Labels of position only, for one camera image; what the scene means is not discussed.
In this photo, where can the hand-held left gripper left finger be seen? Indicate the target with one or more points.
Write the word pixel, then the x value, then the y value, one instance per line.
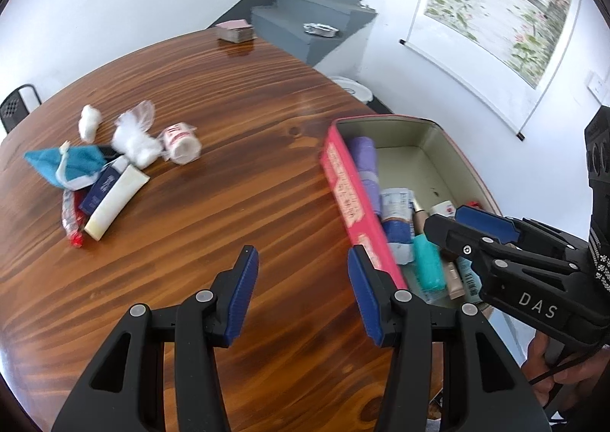
pixel 240 289

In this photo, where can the grey staircase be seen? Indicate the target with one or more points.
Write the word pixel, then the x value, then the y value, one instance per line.
pixel 305 3

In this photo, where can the light teal carton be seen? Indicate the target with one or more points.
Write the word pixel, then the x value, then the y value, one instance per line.
pixel 469 279

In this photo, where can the pink tin box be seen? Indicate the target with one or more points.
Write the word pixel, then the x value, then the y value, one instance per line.
pixel 355 203

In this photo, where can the blue white plastic packet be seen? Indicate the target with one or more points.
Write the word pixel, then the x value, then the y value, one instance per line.
pixel 398 222

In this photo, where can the brown glass bottle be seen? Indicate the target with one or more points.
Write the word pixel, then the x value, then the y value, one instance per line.
pixel 419 217

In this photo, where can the clear bag of cotton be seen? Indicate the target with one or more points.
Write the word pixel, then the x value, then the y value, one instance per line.
pixel 136 141

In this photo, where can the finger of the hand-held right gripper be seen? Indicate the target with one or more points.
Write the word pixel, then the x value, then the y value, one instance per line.
pixel 448 234
pixel 491 222

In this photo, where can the white gauze roll red print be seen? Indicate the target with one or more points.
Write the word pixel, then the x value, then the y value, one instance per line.
pixel 183 148

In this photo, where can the stack of cards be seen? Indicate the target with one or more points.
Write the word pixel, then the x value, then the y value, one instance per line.
pixel 233 29

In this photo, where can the white cotton ball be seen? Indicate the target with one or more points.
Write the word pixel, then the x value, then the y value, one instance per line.
pixel 89 122

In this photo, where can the beige cosmetic tube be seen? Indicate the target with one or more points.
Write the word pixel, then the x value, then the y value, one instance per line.
pixel 452 279

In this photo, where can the navy blue small box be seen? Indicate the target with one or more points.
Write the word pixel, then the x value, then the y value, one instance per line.
pixel 102 184

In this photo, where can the white wall socket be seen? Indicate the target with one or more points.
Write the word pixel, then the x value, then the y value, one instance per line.
pixel 599 84

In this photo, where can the clear red plastic packet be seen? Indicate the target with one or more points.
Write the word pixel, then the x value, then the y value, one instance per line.
pixel 70 215

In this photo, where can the round wooden desktop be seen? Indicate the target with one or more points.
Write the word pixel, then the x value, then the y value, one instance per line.
pixel 214 222

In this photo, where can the foil tray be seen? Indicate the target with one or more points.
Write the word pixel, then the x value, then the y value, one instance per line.
pixel 320 28

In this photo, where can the black metal chair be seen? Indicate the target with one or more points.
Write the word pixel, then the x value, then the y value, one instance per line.
pixel 12 108

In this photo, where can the teal bottle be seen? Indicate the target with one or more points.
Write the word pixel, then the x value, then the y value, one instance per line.
pixel 426 260

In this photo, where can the small white red item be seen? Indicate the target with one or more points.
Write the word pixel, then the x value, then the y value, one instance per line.
pixel 442 209

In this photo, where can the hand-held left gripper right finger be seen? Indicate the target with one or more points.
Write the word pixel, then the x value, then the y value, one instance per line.
pixel 364 294

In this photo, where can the white cream tube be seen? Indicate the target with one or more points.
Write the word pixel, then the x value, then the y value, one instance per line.
pixel 114 203

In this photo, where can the purple trash bag roll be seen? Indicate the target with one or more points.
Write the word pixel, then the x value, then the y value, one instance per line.
pixel 366 165

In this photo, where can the person's right hand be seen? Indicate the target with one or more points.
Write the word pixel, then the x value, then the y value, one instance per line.
pixel 538 360

